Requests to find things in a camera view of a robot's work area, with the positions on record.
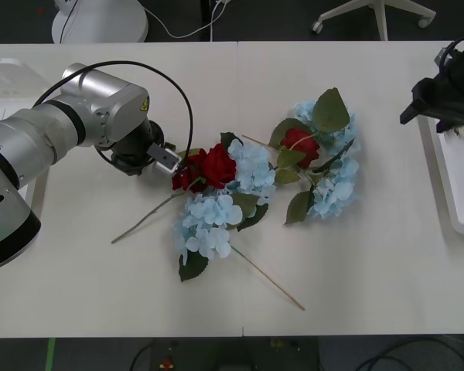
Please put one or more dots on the dark red rose flower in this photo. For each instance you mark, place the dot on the dark red rose flower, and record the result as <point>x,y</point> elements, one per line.
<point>187,170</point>

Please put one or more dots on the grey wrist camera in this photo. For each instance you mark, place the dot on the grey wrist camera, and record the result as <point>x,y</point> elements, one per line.
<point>165,160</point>
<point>446,55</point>

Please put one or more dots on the black pole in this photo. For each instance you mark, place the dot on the black pole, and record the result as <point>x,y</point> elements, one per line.
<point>207,19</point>

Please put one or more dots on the red rose with green leaves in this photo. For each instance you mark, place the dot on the red rose with green leaves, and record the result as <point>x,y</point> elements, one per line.
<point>301,145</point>

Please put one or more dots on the white chair base with casters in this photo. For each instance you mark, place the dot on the white chair base with casters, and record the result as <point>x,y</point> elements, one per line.
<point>381,15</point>

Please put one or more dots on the red rose with long stem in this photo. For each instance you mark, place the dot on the red rose with long stem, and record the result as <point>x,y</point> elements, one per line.
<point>218,164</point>

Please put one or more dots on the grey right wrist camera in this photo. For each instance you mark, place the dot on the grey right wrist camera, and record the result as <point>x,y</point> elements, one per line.
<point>446,55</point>

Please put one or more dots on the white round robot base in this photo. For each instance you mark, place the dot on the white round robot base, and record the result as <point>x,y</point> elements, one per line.
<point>100,23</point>

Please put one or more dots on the red and yellow button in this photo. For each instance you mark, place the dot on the red and yellow button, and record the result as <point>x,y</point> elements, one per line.
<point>166,364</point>

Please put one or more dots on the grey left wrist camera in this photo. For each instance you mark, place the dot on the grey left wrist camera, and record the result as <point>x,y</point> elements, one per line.
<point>165,160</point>

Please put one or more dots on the shallow white box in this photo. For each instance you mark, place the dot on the shallow white box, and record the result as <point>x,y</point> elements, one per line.
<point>460,185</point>
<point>7,77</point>

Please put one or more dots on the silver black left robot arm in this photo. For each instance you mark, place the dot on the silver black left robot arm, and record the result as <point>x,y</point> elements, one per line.
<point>31,131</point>

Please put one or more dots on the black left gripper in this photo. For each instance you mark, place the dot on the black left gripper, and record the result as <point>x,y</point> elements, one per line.
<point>133,160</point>

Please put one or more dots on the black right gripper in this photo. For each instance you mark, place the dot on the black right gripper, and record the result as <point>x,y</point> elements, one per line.
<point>448,104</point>

